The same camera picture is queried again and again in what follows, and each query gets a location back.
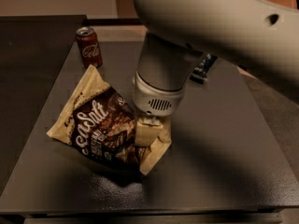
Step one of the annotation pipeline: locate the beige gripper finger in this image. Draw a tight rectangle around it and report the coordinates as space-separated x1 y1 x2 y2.
135 117 164 147

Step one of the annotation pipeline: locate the brown sea salt chip bag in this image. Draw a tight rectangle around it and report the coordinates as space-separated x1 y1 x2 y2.
48 65 172 175

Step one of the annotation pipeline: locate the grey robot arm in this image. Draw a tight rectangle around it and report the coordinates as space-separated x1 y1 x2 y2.
133 0 299 147

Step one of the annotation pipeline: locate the blue chip bag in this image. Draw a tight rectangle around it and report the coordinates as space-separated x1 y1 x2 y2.
190 54 218 84

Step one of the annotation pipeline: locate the red cola can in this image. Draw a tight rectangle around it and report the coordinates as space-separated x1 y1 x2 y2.
76 26 103 67

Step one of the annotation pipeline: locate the dark side table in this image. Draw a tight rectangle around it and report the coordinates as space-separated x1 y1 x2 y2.
0 15 86 193

